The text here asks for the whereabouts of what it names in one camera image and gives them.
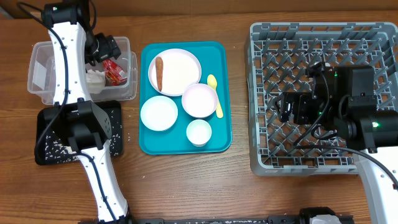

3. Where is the black plastic tray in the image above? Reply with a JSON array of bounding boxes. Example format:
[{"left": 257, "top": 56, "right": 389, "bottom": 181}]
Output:
[{"left": 34, "top": 101, "right": 124, "bottom": 166}]

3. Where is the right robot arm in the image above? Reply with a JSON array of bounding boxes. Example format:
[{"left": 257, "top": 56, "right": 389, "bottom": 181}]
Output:
[{"left": 274, "top": 62, "right": 397, "bottom": 223}]

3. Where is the white rice pile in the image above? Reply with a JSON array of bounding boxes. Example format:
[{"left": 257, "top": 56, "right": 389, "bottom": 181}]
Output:
[{"left": 42, "top": 107, "right": 124, "bottom": 165}]

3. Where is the teal serving tray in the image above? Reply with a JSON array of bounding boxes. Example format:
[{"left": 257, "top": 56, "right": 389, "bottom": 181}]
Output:
[{"left": 139, "top": 41, "right": 233, "bottom": 155}]

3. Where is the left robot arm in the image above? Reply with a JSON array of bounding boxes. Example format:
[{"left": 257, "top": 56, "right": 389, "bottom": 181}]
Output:
[{"left": 39, "top": 1, "right": 134, "bottom": 223}]

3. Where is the white napkin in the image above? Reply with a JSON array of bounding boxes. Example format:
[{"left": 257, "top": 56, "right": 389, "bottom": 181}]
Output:
[{"left": 86, "top": 69, "right": 106, "bottom": 94}]

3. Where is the small white bowl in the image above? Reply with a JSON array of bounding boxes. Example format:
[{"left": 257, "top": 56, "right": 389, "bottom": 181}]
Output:
[{"left": 140, "top": 96, "right": 178, "bottom": 131}]

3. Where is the yellow plastic spoon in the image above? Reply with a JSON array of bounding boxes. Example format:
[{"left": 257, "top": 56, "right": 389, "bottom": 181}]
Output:
[{"left": 207, "top": 74, "right": 223, "bottom": 119}]

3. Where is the large white plate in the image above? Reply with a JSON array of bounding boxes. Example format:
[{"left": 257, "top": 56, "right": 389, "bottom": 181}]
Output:
[{"left": 147, "top": 49, "right": 201, "bottom": 96}]

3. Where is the brown sausage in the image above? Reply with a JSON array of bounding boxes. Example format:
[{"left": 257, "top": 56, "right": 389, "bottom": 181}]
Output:
[{"left": 155, "top": 57, "right": 164, "bottom": 91}]

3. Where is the large white bowl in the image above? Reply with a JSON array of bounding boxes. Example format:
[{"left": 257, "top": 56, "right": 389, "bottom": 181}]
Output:
[{"left": 182, "top": 83, "right": 218, "bottom": 118}]

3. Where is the red snack wrapper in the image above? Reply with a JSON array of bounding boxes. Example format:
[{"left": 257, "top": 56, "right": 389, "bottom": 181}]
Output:
[{"left": 103, "top": 59, "right": 127, "bottom": 86}]

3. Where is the clear plastic storage bin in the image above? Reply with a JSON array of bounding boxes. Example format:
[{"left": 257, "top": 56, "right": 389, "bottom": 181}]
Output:
[{"left": 27, "top": 37, "right": 137, "bottom": 105}]

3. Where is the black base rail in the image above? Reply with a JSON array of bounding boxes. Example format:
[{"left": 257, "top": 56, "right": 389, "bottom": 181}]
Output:
[{"left": 77, "top": 207, "right": 354, "bottom": 224}]

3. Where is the white cup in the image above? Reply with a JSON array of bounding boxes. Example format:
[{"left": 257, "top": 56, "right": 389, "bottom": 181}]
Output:
[{"left": 186, "top": 119, "right": 212, "bottom": 147}]

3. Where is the grey dishwasher rack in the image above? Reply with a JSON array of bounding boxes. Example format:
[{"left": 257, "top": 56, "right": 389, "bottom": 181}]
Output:
[{"left": 245, "top": 22, "right": 397, "bottom": 176}]

